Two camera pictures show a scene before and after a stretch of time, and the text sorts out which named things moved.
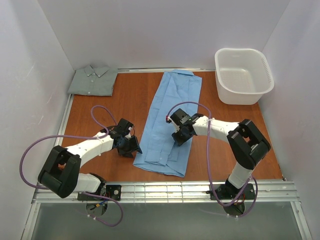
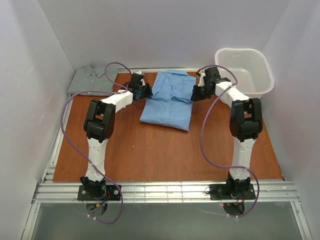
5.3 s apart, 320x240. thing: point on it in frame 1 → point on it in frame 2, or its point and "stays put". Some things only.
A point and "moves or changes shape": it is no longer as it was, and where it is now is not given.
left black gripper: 128,146 → 144,90
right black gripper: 180,135 → 200,92
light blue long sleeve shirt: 176,89 moves or changes shape
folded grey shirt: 94,81 stays put
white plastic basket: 243,76 stays put
